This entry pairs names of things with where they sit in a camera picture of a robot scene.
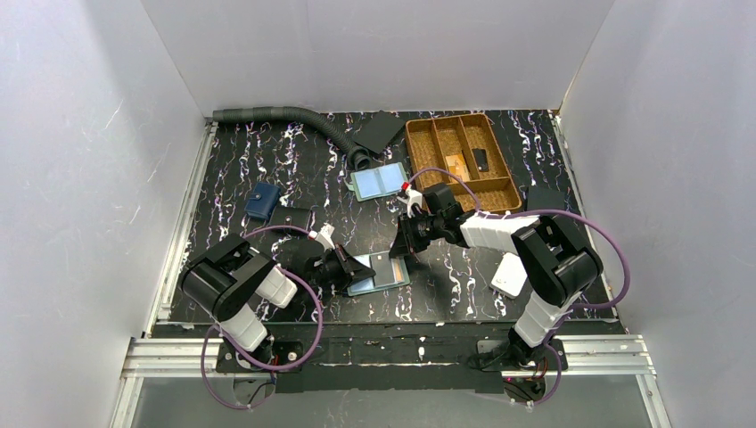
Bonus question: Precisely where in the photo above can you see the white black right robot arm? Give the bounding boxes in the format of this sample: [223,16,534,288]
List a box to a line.
[390,183,604,360]

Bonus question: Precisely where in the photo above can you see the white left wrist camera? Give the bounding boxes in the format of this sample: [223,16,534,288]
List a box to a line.
[310,224,335,250]

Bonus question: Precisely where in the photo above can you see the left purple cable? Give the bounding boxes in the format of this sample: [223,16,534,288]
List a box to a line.
[199,224,326,412]

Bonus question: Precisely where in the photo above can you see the black flat wallet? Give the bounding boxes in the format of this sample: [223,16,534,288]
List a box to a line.
[524,186,567,210]

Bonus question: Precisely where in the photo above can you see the black VIP credit card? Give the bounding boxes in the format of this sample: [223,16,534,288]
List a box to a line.
[369,251,407,288]

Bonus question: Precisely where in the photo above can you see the navy blue wallet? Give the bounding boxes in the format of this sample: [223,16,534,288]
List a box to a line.
[244,182,281,222]

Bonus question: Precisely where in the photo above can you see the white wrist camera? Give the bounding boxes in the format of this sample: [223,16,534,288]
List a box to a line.
[310,224,335,250]
[397,182,423,218]

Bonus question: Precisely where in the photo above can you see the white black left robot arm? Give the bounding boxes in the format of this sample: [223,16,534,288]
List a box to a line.
[179,234,375,352]

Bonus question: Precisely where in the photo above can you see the wicker divided tray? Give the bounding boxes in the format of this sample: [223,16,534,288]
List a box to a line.
[405,113,522,214]

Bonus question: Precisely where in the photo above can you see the black snap wallet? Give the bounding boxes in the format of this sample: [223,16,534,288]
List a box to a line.
[268,206,312,230]

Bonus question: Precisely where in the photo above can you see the purple cable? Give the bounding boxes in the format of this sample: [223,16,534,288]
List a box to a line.
[199,224,326,412]
[404,168,632,407]

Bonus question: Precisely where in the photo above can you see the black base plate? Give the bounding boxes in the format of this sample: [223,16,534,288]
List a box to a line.
[251,323,569,397]

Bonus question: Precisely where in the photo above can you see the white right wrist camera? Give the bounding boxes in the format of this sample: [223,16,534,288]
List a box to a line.
[397,182,423,218]

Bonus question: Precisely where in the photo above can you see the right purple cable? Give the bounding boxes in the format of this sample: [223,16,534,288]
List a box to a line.
[404,168,632,407]

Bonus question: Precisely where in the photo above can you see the open mint card holder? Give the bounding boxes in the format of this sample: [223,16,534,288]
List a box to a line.
[347,163,408,202]

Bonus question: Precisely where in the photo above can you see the black flat pad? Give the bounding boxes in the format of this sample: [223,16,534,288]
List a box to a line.
[353,111,406,155]

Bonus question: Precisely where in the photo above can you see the mint green card holder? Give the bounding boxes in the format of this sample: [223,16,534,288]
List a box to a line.
[347,251,410,297]

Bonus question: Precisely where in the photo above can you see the grey corrugated hose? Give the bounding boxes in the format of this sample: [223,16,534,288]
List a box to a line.
[212,106,374,172]

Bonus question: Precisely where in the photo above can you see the white rectangular box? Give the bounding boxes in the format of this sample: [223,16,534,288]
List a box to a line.
[489,252,527,299]

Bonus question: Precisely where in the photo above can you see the orange card in tray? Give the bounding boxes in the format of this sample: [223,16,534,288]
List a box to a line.
[445,153,470,181]

